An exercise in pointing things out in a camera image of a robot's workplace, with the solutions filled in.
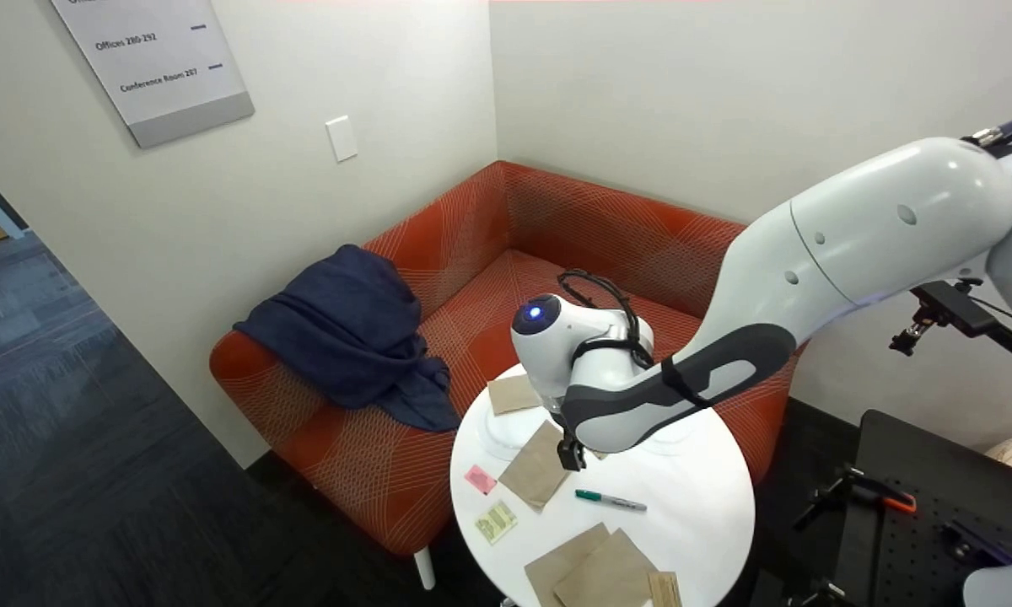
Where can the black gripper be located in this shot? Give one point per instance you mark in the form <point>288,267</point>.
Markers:
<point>573,452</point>

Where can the green and grey pen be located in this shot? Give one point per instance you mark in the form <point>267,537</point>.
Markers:
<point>613,500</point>

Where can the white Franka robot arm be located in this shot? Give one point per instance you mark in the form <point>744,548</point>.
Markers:
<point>855,242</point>

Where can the large brown paper napkin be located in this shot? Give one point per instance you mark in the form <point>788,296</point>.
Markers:
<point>535,475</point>

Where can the clear plastic plate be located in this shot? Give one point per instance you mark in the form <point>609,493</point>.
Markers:
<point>502,432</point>

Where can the small brown paper napkin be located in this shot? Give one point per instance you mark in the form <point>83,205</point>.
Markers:
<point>512,392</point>

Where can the pink sachet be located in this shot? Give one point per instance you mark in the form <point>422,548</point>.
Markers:
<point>479,481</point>

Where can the white sofa leg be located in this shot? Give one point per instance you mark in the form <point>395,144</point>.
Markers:
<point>428,572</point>

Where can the orange sofa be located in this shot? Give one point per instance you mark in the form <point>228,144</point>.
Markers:
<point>509,258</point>

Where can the navy blue blanket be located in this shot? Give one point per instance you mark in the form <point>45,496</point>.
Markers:
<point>349,324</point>

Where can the black workbench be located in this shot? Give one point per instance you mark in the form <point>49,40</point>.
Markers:
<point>933,551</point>

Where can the grey rounded object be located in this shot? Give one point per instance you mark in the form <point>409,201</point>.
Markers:
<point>1006,588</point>

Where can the white light switch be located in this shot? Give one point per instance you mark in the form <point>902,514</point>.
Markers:
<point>343,138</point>

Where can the grey wall sign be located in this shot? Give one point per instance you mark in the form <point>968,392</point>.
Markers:
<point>158,79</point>

